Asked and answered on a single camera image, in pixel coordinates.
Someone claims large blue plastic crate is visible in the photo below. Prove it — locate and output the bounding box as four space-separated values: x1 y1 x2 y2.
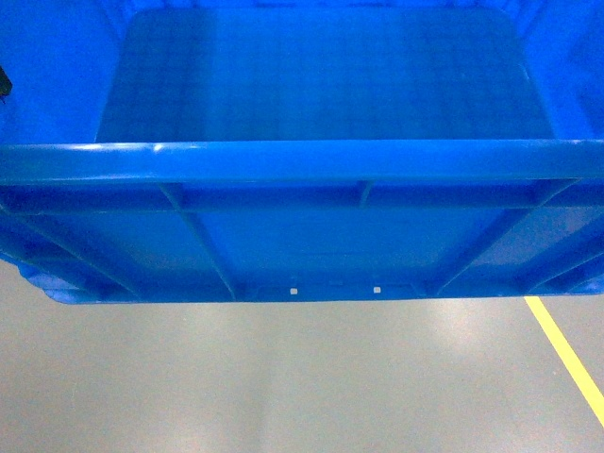
1 1 603 305

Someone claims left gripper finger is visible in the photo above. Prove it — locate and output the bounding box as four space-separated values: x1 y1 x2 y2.
0 67 12 103

